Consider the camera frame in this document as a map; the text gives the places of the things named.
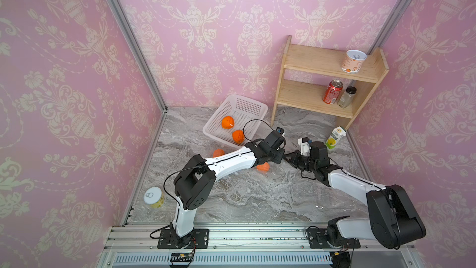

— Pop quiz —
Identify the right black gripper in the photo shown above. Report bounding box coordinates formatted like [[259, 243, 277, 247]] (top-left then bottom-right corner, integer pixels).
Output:
[[283, 150, 319, 173]]

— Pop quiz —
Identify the container orange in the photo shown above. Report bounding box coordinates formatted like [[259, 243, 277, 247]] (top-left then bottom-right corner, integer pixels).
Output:
[[256, 162, 270, 172], [213, 149, 225, 158]]

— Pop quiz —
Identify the clear clamshell container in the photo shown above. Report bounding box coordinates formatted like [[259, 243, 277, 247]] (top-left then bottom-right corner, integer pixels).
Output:
[[254, 158, 295, 177], [301, 185, 338, 216]]

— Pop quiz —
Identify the peeled orange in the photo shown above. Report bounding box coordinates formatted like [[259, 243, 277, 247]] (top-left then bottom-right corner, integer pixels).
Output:
[[232, 130, 245, 145], [221, 116, 235, 130]]

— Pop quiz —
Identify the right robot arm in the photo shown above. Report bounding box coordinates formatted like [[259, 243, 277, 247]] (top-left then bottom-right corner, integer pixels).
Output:
[[284, 141, 426, 249]]

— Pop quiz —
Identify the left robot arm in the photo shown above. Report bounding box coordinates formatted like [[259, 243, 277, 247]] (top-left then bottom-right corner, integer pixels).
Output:
[[172, 128, 285, 238]]

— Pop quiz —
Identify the green white juice carton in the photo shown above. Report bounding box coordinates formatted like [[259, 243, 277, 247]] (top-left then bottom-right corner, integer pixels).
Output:
[[326, 127, 347, 150]]

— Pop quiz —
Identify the white plastic basket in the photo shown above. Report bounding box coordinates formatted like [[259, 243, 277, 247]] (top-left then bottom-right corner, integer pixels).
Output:
[[203, 94, 268, 150]]

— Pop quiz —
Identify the wooden shelf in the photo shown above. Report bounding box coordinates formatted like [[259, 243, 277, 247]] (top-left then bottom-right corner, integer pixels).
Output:
[[270, 35, 390, 130]]

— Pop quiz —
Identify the glass spice jar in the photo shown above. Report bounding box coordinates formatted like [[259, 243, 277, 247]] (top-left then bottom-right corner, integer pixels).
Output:
[[338, 86, 357, 109]]

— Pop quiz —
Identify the red soda can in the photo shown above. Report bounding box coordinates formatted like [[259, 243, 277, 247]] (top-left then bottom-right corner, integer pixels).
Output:
[[322, 79, 343, 104]]

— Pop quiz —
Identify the white orange cup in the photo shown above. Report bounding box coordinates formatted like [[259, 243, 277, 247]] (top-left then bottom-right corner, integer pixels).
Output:
[[341, 50, 368, 74]]

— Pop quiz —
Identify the yellow white can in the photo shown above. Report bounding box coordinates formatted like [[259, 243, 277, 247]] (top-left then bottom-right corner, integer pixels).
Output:
[[143, 187, 165, 208]]

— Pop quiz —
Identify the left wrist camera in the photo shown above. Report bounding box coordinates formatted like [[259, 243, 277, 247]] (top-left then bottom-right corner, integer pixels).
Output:
[[276, 127, 285, 135]]

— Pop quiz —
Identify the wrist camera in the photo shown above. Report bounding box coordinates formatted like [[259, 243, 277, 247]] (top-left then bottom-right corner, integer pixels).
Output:
[[276, 127, 285, 135], [298, 137, 311, 156]]

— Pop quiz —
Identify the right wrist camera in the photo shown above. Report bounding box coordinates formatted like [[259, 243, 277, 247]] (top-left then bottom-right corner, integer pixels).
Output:
[[298, 137, 311, 156]]

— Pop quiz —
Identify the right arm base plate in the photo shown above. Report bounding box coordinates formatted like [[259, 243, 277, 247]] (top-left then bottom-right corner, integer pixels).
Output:
[[304, 226, 361, 250]]

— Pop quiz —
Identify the aluminium frame rail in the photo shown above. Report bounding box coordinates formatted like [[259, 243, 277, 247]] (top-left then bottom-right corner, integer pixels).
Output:
[[97, 222, 425, 268]]

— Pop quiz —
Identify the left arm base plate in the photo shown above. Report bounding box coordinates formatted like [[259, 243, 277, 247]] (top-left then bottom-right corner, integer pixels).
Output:
[[157, 229, 209, 249]]

